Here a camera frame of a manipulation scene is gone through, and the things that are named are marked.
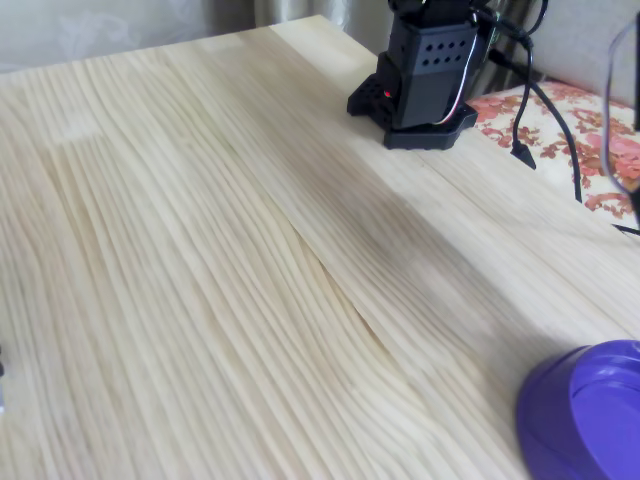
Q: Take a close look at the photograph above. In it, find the thick black power cable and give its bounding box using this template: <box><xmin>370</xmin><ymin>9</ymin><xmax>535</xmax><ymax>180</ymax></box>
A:
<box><xmin>487</xmin><ymin>48</ymin><xmax>585</xmax><ymax>204</ymax></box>

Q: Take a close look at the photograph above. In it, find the black robot arm with base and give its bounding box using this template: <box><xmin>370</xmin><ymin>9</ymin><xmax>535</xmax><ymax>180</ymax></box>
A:
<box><xmin>347</xmin><ymin>0</ymin><xmax>496</xmax><ymax>151</ymax></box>

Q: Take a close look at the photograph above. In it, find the purple plastic bowl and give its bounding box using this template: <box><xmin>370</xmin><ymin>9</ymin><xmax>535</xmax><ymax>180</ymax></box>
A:
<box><xmin>516</xmin><ymin>339</ymin><xmax>640</xmax><ymax>480</ymax></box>

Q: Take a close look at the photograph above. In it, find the floral patterned cloth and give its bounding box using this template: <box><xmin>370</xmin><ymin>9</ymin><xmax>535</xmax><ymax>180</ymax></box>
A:
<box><xmin>464</xmin><ymin>81</ymin><xmax>640</xmax><ymax>221</ymax></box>

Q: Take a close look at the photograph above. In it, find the red white black servo wire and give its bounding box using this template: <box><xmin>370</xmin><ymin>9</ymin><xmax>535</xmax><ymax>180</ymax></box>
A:
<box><xmin>433</xmin><ymin>29</ymin><xmax>477</xmax><ymax>126</ymax></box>

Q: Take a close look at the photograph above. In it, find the black cable with pointed plug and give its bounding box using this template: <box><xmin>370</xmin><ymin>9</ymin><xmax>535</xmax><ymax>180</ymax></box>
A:
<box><xmin>479</xmin><ymin>7</ymin><xmax>539</xmax><ymax>172</ymax></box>

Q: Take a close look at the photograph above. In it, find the grey upholstered backrest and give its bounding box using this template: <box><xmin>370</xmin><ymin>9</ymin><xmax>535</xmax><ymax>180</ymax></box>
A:
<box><xmin>524</xmin><ymin>0</ymin><xmax>640</xmax><ymax>109</ymax></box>

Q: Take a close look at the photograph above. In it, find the thin black camera cable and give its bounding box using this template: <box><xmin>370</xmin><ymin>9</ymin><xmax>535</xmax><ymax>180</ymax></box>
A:
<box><xmin>601</xmin><ymin>18</ymin><xmax>640</xmax><ymax>237</ymax></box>

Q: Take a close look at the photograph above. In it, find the thin black double cable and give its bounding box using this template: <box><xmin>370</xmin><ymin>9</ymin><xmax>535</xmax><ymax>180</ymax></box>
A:
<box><xmin>519</xmin><ymin>0</ymin><xmax>550</xmax><ymax>34</ymax></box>

